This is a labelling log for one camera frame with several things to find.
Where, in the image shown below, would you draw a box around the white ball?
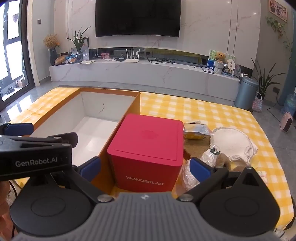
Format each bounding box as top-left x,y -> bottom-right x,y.
200,148 -> 220,168
181,160 -> 200,191

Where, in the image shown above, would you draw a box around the white round cloth pad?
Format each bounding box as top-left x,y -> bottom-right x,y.
210,128 -> 258,166

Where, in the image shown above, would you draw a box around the silver yellow snack bag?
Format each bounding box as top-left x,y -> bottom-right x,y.
183,120 -> 213,140

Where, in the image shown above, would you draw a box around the brown coir fibre mat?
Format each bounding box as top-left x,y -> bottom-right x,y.
184,137 -> 210,160

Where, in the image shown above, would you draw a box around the person left hand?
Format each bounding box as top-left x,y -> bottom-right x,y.
0,181 -> 10,240

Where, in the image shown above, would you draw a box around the yellow checkered tablecloth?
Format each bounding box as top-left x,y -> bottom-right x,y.
10,87 -> 294,228

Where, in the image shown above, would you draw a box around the orange open storage box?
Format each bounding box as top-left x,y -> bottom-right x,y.
14,87 -> 142,195

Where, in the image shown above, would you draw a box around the red Wonderlab box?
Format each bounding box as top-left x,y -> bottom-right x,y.
107,114 -> 184,192

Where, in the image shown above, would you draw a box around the pink woven basket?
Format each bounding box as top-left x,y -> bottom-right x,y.
252,92 -> 263,112

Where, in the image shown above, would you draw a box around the pink space heater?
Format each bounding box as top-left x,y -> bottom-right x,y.
280,111 -> 292,133

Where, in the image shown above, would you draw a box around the dark vase dried flowers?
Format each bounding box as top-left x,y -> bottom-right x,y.
43,34 -> 60,66

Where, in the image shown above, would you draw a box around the grey blue trash bin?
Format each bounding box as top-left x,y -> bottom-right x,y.
234,76 -> 259,110

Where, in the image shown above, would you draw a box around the white marble tv console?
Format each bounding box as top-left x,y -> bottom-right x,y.
49,60 -> 239,101

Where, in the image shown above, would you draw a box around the blue water jug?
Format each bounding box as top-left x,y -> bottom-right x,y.
283,88 -> 296,116

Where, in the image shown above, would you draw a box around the potted snake plant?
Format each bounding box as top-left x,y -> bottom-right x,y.
252,59 -> 285,99

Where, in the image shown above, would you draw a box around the green plant in glass vase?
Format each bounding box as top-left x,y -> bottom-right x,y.
67,27 -> 90,63

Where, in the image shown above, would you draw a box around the teddy bear figurine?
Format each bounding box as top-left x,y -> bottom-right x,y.
215,52 -> 226,63

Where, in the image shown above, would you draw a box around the white wifi router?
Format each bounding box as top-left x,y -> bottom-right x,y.
124,49 -> 140,63

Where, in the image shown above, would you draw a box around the hanging ivy plant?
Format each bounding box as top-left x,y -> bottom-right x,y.
265,16 -> 293,60

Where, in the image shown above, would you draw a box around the black wall television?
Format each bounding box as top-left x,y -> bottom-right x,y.
95,0 -> 181,38

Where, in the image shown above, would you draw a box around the framed wall picture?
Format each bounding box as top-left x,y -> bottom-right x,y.
268,0 -> 288,23

